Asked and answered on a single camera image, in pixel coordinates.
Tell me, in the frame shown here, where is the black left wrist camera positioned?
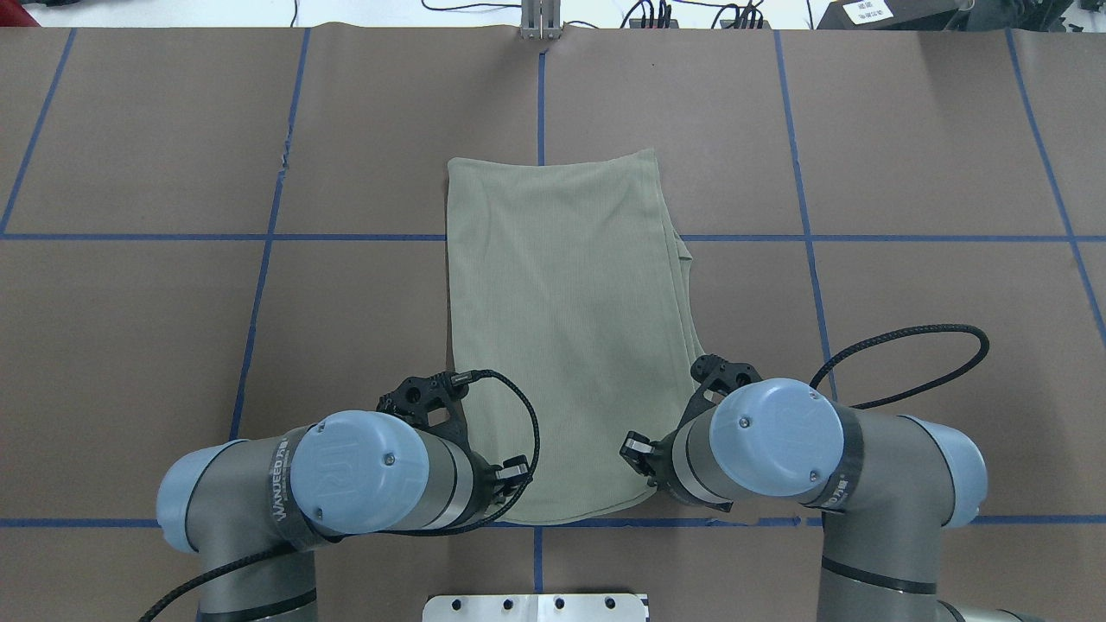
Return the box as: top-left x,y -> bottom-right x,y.
375,371 -> 478,448

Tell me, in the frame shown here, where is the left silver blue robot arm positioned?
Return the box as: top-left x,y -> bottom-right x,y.
142,410 -> 533,621

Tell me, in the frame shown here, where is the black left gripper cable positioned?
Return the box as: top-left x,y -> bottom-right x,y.
138,370 -> 542,622

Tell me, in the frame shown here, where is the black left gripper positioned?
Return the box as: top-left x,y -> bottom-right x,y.
462,450 -> 531,528

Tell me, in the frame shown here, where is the orange black connector board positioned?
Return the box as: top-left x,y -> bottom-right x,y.
619,1 -> 771,31

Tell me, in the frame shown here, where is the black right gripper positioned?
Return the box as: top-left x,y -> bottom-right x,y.
619,431 -> 692,505

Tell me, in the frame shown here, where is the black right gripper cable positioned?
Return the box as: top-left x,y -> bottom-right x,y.
808,324 -> 991,411

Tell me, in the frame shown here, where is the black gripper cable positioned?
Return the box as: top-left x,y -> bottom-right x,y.
138,370 -> 542,622
808,324 -> 991,411

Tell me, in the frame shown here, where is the aluminium frame post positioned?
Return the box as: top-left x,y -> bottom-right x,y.
518,0 -> 563,41

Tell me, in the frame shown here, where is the olive green long-sleeve shirt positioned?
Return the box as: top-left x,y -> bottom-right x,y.
446,149 -> 702,526

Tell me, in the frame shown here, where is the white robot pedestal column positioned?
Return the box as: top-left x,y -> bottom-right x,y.
422,592 -> 653,621

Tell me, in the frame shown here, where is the white labelled black box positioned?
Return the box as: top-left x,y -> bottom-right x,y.
815,1 -> 975,31

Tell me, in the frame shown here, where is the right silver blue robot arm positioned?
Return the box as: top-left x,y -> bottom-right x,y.
620,379 -> 1031,621

